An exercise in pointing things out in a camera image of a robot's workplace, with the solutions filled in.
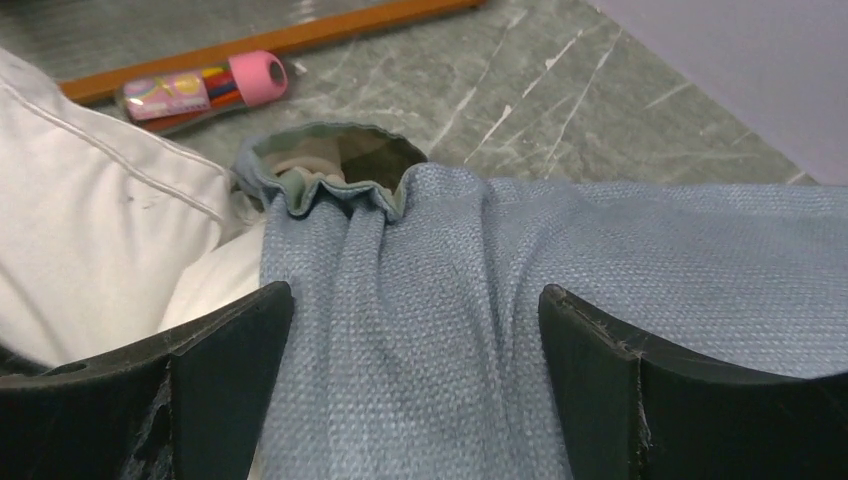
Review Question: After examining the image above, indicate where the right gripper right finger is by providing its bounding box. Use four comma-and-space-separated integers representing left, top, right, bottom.
538, 284, 847, 479

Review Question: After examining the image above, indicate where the blue grey pillow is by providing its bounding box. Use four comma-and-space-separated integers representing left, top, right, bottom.
257, 161, 847, 479

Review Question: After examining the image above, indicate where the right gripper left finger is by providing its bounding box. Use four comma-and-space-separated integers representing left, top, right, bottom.
1, 282, 294, 480

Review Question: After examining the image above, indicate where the white pillow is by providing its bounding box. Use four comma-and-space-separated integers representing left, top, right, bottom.
1, 52, 264, 367

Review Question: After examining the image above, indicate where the wooden tiered shelf rack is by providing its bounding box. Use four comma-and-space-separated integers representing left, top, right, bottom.
60, 0, 485, 105

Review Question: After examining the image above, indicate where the patchwork green beige pillowcase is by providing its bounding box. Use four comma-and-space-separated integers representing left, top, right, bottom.
233, 122, 428, 222

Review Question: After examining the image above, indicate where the pink capped bottle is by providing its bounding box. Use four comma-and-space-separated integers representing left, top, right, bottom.
115, 50, 289, 135

